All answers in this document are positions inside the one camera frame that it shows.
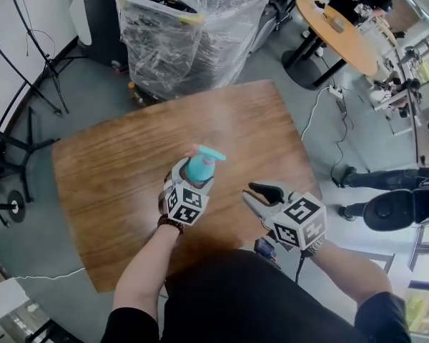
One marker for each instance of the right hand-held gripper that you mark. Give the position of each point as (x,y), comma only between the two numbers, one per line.
(300,222)

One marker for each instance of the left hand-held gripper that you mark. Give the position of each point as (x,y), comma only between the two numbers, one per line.
(187,206)

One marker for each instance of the teal spray bottle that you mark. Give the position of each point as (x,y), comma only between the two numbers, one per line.
(200,172)

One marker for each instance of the teal pink spray nozzle head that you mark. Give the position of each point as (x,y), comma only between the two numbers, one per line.
(209,154)

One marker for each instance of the person's right forearm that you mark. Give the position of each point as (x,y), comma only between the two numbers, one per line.
(354,273)

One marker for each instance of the person's left forearm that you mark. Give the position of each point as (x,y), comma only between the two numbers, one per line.
(143,273)

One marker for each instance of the person's left hand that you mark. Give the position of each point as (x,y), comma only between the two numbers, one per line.
(163,202)

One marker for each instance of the black waist device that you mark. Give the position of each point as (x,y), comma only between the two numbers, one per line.
(268,252)

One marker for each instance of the silver wristwatch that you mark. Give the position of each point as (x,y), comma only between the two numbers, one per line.
(314,247)

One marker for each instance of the person's black shirt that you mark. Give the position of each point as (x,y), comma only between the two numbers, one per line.
(254,306)

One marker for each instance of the black backpack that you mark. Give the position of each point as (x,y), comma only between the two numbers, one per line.
(389,209)

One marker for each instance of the white power strip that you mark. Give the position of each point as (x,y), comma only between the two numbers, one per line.
(335,92)

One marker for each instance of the plastic-wrapped machine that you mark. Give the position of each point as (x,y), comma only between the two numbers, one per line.
(186,38)

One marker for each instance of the round wooden table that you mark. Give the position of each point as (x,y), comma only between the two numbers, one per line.
(343,38)

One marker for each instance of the black stand with round wheel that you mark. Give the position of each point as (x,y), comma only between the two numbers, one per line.
(10,155)

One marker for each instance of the small grey box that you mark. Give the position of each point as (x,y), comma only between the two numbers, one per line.
(337,24)

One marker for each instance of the black and white copier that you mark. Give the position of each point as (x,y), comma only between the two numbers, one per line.
(96,16)

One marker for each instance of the black tripod stand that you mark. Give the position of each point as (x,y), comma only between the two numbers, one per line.
(46,59)

